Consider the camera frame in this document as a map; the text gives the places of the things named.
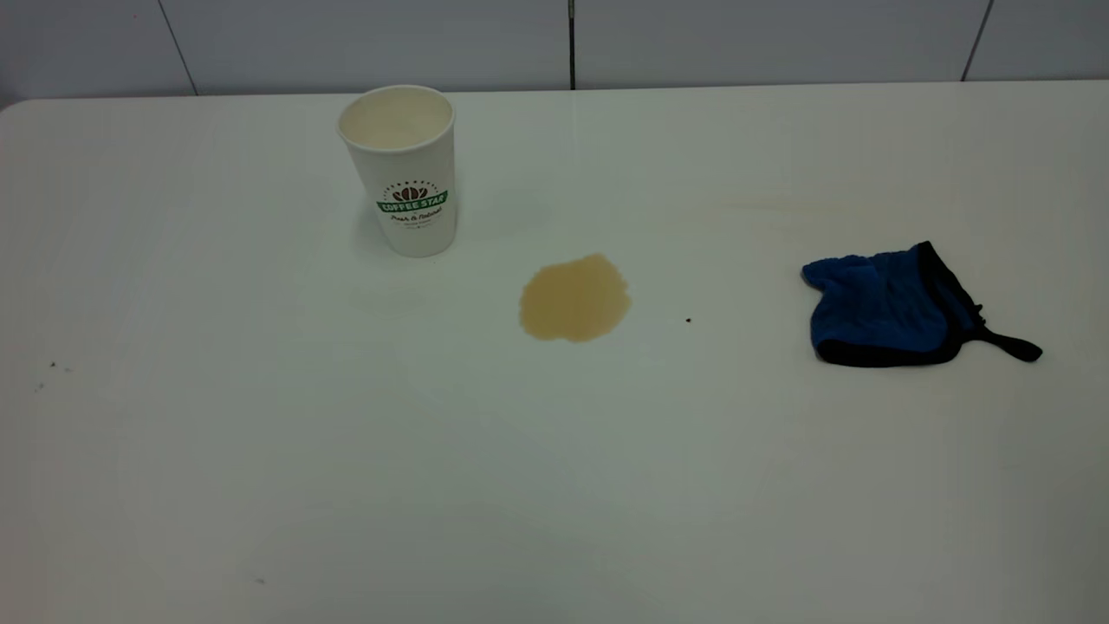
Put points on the white paper coffee cup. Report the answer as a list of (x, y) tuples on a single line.
[(407, 173)]

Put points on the blue cloth with black trim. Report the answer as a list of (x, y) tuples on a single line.
[(875, 308)]

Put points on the brown coffee spill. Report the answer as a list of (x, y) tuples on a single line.
[(573, 299)]

